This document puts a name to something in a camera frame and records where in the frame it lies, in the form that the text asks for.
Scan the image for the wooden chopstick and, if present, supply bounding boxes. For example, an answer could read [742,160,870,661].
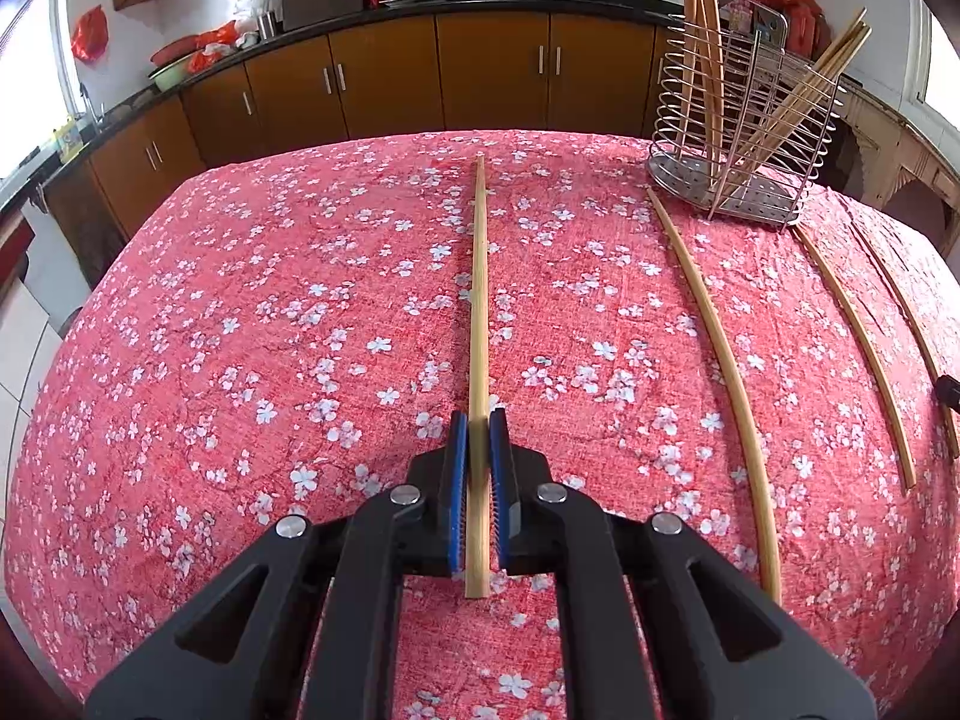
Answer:
[645,186,783,605]
[463,155,492,601]
[720,45,860,203]
[739,7,869,166]
[859,236,960,462]
[694,0,728,143]
[675,0,710,166]
[709,24,875,218]
[793,226,917,496]

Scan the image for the red sauce bottle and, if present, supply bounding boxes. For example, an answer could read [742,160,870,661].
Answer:
[791,4,822,50]

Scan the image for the large sliding window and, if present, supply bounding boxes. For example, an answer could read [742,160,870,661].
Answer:
[0,0,83,188]

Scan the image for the white framed window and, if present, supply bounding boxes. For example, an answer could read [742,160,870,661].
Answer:
[911,0,960,136]

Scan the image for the red basin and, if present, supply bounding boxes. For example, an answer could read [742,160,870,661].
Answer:
[150,37,200,65]

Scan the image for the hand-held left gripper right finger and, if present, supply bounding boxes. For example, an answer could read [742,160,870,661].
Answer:
[487,406,878,720]

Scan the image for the hanging red plastic bag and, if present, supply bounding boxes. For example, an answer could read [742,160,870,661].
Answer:
[71,6,106,65]

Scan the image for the steel wire utensil holder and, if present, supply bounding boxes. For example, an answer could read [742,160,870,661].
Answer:
[646,0,845,230]

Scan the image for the cream wooden side table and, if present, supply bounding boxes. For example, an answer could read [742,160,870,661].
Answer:
[832,75,960,222]

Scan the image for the white plastic bags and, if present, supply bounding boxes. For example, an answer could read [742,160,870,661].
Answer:
[234,0,275,46]

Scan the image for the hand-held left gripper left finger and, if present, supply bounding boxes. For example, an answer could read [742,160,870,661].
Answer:
[82,409,470,720]

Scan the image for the red floral tablecloth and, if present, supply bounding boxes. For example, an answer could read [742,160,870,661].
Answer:
[0,127,960,720]

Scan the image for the black kitchen countertop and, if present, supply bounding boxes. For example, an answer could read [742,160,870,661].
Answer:
[0,0,676,188]

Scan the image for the brown base cabinets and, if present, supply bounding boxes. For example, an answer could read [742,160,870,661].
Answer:
[41,11,676,241]

